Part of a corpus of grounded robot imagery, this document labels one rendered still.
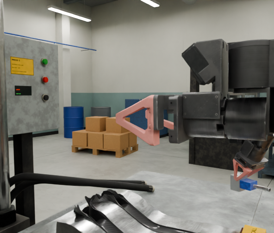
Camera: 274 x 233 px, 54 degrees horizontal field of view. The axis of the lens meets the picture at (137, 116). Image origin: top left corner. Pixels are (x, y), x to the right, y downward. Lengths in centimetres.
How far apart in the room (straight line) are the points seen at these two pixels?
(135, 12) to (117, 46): 122
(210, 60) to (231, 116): 8
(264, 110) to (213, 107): 6
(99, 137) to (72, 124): 237
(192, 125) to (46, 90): 99
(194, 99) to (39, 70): 98
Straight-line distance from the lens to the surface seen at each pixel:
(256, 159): 98
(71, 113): 777
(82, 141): 581
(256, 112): 36
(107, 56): 946
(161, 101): 36
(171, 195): 122
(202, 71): 38
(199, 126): 38
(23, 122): 123
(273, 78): 37
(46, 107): 130
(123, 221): 74
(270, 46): 37
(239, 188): 103
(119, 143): 530
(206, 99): 37
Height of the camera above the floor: 123
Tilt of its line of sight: 5 degrees down
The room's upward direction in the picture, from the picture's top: straight up
